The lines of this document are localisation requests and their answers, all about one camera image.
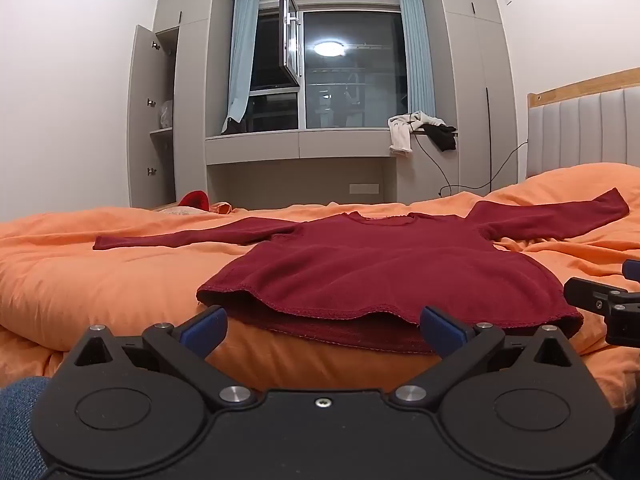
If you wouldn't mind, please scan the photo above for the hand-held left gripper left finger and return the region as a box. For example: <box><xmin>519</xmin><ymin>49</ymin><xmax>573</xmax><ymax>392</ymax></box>
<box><xmin>62</xmin><ymin>305</ymin><xmax>256</xmax><ymax>411</ymax></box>

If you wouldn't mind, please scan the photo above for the grey wardrobe with open door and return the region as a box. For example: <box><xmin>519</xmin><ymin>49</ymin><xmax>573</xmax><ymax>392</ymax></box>
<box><xmin>127</xmin><ymin>0</ymin><xmax>217</xmax><ymax>208</ymax></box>

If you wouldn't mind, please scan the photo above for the large window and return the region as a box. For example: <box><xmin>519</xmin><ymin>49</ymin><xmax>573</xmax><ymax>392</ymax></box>
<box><xmin>248</xmin><ymin>5</ymin><xmax>408</xmax><ymax>133</ymax></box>

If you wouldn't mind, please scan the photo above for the open window sash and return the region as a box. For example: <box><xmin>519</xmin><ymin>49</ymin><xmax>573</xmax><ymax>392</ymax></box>
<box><xmin>278</xmin><ymin>0</ymin><xmax>304</xmax><ymax>88</ymax></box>

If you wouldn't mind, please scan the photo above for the person's leg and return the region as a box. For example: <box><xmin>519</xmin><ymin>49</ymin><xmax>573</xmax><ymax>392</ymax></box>
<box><xmin>616</xmin><ymin>407</ymin><xmax>640</xmax><ymax>480</ymax></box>
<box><xmin>0</xmin><ymin>376</ymin><xmax>53</xmax><ymax>480</ymax></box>

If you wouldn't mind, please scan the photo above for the person's right leg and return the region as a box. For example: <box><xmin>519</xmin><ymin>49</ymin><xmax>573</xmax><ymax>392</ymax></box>
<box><xmin>616</xmin><ymin>407</ymin><xmax>640</xmax><ymax>480</ymax></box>

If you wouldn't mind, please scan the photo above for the red cloth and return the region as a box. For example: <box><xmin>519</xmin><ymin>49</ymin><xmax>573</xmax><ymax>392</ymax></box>
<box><xmin>179</xmin><ymin>190</ymin><xmax>210</xmax><ymax>210</ymax></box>

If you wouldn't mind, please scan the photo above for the grey padded wooden headboard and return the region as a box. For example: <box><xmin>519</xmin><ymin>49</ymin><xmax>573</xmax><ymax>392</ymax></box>
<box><xmin>526</xmin><ymin>67</ymin><xmax>640</xmax><ymax>181</ymax></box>

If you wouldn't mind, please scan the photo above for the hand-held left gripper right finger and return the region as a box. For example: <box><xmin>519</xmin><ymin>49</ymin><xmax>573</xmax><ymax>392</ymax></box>
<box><xmin>389</xmin><ymin>305</ymin><xmax>583</xmax><ymax>411</ymax></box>

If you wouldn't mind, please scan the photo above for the black cable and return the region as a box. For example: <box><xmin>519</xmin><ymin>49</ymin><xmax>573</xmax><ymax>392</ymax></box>
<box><xmin>410</xmin><ymin>127</ymin><xmax>529</xmax><ymax>198</ymax></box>

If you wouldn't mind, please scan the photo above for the black garment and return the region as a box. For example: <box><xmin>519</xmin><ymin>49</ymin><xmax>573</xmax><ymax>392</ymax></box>
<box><xmin>424</xmin><ymin>124</ymin><xmax>458</xmax><ymax>152</ymax></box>

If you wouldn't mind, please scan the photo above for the grey window sill cabinet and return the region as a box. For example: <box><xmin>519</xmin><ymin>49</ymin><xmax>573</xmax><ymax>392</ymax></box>
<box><xmin>204</xmin><ymin>127</ymin><xmax>458</xmax><ymax>167</ymax></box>

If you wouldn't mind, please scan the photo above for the person's left leg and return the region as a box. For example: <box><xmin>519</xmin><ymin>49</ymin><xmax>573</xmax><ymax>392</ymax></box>
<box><xmin>0</xmin><ymin>376</ymin><xmax>53</xmax><ymax>480</ymax></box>

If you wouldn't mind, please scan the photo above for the orange blanket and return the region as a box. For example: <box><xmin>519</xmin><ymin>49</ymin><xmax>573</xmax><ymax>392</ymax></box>
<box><xmin>0</xmin><ymin>162</ymin><xmax>640</xmax><ymax>413</ymax></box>

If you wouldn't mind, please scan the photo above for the grey closed wardrobe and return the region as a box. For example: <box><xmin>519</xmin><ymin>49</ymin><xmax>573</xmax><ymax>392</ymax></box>
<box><xmin>435</xmin><ymin>0</ymin><xmax>518</xmax><ymax>196</ymax></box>

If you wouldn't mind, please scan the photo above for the dark red sweater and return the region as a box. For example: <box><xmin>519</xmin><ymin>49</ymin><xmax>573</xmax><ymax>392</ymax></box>
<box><xmin>93</xmin><ymin>187</ymin><xmax>631</xmax><ymax>356</ymax></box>

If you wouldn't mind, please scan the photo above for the light blue curtain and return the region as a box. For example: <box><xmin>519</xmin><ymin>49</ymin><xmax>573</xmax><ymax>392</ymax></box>
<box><xmin>222</xmin><ymin>0</ymin><xmax>261</xmax><ymax>126</ymax></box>
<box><xmin>397</xmin><ymin>0</ymin><xmax>437</xmax><ymax>121</ymax></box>

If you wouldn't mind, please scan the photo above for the white garment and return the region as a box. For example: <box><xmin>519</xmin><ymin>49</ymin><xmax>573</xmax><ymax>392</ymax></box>
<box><xmin>388</xmin><ymin>110</ymin><xmax>446</xmax><ymax>157</ymax></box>

